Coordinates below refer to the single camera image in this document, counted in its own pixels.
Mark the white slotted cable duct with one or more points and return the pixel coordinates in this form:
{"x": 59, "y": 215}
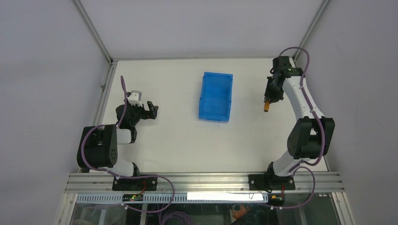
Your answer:
{"x": 190, "y": 197}

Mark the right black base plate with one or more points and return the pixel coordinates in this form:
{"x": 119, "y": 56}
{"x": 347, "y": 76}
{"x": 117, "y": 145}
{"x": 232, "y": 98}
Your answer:
{"x": 266, "y": 182}

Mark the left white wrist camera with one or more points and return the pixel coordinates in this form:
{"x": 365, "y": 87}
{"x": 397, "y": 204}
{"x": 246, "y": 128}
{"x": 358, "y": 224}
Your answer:
{"x": 134, "y": 97}

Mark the right aluminium frame post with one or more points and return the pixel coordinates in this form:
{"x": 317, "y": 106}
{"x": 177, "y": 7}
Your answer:
{"x": 309, "y": 32}

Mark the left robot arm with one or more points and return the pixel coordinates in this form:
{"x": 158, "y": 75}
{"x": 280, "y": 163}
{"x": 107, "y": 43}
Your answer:
{"x": 98, "y": 148}

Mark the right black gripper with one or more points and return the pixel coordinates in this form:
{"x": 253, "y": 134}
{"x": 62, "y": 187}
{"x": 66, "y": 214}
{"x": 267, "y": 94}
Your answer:
{"x": 269, "y": 95}

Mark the small green circuit board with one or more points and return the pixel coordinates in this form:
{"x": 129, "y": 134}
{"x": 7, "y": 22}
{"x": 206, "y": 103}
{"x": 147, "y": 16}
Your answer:
{"x": 132, "y": 197}

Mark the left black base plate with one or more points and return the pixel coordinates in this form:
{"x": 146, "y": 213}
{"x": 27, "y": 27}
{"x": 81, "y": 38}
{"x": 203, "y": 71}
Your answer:
{"x": 135, "y": 185}

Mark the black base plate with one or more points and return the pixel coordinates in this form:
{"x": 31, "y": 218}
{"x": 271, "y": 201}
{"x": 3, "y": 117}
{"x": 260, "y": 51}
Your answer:
{"x": 266, "y": 182}
{"x": 135, "y": 185}

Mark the aluminium front rail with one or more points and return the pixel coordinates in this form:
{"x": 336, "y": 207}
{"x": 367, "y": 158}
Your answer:
{"x": 320, "y": 182}

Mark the blue plastic bin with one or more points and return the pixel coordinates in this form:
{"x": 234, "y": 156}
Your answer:
{"x": 216, "y": 97}

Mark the left aluminium frame post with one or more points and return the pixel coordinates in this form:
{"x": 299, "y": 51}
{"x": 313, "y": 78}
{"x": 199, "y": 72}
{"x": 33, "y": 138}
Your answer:
{"x": 111, "y": 65}

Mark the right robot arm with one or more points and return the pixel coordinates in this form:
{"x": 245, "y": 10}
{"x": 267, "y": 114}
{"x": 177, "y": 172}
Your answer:
{"x": 311, "y": 135}

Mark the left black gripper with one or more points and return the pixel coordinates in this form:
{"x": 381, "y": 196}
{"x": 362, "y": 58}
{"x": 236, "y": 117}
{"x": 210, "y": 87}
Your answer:
{"x": 151, "y": 114}

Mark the aluminium frame post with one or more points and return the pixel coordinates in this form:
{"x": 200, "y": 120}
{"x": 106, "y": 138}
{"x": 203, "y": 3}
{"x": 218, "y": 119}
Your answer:
{"x": 309, "y": 32}
{"x": 111, "y": 65}

